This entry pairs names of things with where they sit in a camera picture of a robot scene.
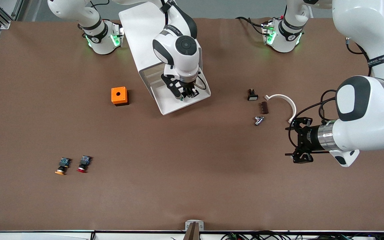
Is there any white drawer cabinet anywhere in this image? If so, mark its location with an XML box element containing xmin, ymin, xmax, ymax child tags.
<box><xmin>119</xmin><ymin>0</ymin><xmax>204</xmax><ymax>100</ymax></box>

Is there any red push button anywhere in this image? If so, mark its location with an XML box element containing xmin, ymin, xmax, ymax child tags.
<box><xmin>77</xmin><ymin>155</ymin><xmax>93</xmax><ymax>174</ymax></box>

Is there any orange push button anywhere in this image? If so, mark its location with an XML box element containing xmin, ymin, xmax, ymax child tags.
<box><xmin>54</xmin><ymin>158</ymin><xmax>72</xmax><ymax>175</ymax></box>

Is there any orange box with hole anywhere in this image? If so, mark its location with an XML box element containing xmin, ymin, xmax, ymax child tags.
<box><xmin>111</xmin><ymin>87</ymin><xmax>129</xmax><ymax>106</ymax></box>

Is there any brown table mat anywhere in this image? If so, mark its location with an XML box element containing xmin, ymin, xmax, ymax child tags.
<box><xmin>0</xmin><ymin>17</ymin><xmax>384</xmax><ymax>232</ymax></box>

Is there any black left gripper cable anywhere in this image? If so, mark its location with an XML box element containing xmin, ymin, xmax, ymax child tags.
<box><xmin>287</xmin><ymin>89</ymin><xmax>338</xmax><ymax>149</ymax></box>

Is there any white curved bracket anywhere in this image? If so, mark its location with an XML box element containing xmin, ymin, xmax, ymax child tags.
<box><xmin>264</xmin><ymin>94</ymin><xmax>297</xmax><ymax>125</ymax></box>

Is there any black base power cable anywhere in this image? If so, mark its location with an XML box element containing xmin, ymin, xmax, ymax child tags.
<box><xmin>235</xmin><ymin>16</ymin><xmax>266</xmax><ymax>35</ymax></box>

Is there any black cable bundle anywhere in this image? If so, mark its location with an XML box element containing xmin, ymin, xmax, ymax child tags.
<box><xmin>220</xmin><ymin>230</ymin><xmax>384</xmax><ymax>240</ymax></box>

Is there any grey metal bracket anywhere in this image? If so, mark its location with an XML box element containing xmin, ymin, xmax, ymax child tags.
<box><xmin>185</xmin><ymin>220</ymin><xmax>204</xmax><ymax>231</ymax></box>

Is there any aluminium frame with foot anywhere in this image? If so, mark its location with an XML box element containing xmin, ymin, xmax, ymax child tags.
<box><xmin>0</xmin><ymin>0</ymin><xmax>24</xmax><ymax>30</ymax></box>

